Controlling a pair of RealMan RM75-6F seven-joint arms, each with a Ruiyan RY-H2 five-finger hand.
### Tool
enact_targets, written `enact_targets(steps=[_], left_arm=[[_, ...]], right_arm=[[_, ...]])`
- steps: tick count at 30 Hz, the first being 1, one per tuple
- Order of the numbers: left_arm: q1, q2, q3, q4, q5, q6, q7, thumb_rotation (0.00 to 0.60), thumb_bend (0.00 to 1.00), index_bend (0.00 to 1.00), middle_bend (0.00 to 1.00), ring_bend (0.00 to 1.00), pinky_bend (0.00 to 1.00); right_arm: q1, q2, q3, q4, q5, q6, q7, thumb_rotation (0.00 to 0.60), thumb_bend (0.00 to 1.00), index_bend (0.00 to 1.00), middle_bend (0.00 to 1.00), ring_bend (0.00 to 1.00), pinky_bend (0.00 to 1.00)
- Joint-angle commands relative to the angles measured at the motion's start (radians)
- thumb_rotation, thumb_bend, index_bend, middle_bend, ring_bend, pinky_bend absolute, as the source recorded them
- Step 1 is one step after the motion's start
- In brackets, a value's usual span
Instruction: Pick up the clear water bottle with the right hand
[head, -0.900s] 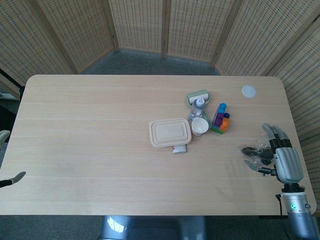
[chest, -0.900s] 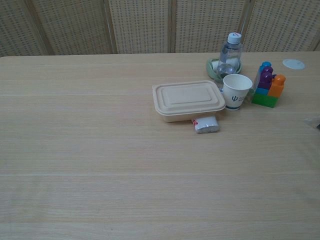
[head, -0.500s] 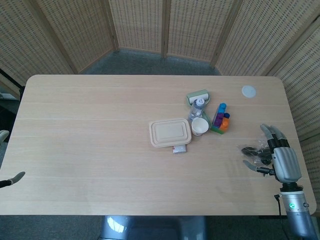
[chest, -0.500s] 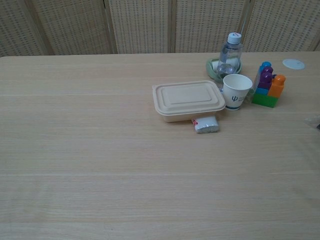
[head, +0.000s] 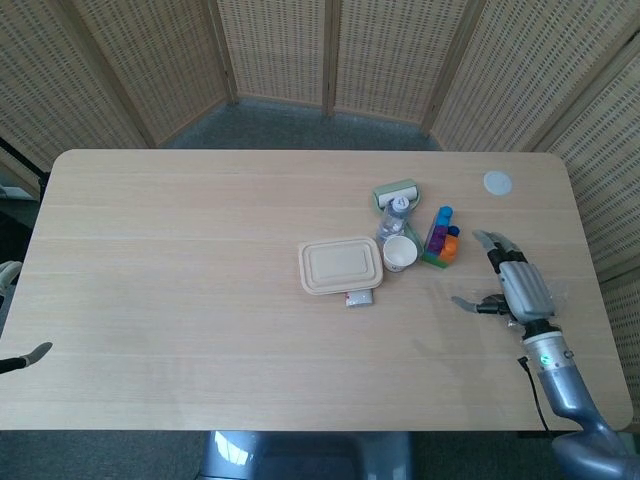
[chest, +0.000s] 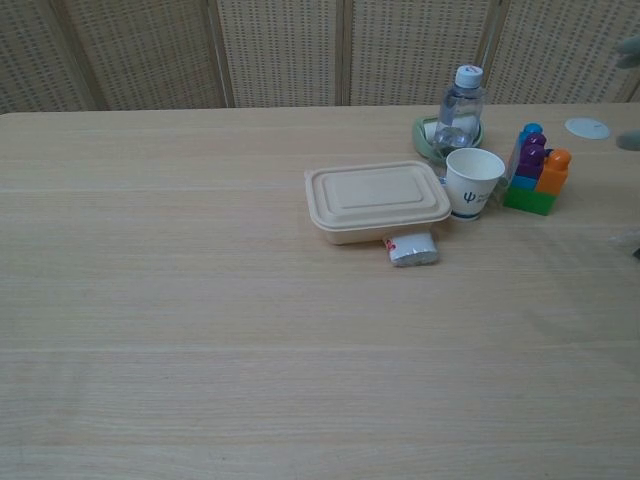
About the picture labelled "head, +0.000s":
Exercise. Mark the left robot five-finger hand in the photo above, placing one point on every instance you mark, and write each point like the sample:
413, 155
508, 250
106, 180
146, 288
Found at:
39, 352

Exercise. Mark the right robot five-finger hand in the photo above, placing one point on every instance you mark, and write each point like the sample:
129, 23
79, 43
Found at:
525, 287

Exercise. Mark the clear plastic water bottle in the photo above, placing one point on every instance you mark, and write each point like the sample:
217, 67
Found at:
392, 222

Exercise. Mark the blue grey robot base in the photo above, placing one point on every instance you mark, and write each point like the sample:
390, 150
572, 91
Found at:
300, 457

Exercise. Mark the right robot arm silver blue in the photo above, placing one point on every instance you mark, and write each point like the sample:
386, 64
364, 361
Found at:
560, 365

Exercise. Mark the colourful building block stack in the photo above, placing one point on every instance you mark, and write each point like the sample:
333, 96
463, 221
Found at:
440, 240

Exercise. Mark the white paper cup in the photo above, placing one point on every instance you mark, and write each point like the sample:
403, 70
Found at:
400, 257

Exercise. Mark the green lint roller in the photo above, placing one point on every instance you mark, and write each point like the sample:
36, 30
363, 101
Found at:
397, 192

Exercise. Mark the white tissue pack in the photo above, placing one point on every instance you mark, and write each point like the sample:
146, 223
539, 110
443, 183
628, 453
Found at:
360, 298

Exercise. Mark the beige lidded lunch box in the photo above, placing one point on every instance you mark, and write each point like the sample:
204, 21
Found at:
340, 265

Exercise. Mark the black stand leg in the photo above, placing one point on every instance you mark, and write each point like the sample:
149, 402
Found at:
22, 160

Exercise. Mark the woven bamboo folding screen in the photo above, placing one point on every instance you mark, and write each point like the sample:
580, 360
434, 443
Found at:
275, 50

